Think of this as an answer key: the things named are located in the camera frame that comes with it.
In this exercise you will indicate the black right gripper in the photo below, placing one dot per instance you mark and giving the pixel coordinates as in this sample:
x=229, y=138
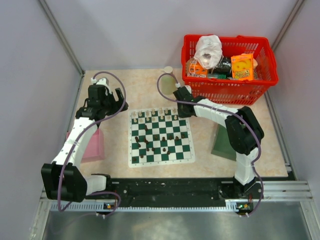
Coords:
x=181, y=114

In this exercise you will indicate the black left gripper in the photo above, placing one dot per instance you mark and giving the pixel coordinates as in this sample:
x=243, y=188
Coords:
x=117, y=104

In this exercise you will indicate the green white chess mat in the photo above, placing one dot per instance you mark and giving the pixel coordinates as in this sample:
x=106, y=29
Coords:
x=158, y=136

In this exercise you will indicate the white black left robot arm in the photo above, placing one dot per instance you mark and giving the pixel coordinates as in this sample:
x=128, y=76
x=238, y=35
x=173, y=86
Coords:
x=62, y=178

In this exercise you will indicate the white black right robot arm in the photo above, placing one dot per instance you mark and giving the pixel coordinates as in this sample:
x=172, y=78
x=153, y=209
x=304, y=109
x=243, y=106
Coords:
x=242, y=127

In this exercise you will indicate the green lotion bottle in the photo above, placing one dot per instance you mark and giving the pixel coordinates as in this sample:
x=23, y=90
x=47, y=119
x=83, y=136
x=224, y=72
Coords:
x=167, y=81

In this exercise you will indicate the orange white packet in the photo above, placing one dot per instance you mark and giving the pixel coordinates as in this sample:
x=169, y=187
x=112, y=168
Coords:
x=194, y=69

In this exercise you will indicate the pink rectangular tray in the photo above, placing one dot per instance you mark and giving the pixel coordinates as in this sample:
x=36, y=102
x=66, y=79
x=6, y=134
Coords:
x=95, y=149

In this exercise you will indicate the green square tray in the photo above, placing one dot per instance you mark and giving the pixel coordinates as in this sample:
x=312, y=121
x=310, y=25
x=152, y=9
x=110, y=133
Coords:
x=221, y=144

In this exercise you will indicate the black wrapped package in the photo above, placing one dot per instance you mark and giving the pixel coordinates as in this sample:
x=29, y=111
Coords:
x=224, y=67

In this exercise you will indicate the red plastic basket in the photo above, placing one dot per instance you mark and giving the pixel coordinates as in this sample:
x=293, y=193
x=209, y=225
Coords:
x=218, y=84

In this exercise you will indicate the white plastic bag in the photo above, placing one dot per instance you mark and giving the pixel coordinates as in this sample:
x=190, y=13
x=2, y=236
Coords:
x=208, y=51

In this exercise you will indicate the orange snack box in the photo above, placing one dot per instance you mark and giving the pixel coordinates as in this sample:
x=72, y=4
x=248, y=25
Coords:
x=242, y=67

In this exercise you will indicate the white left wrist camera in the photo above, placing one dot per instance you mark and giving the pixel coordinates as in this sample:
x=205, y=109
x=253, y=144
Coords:
x=102, y=81

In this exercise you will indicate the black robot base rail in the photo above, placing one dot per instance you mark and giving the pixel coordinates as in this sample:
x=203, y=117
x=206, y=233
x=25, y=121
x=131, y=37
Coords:
x=182, y=192

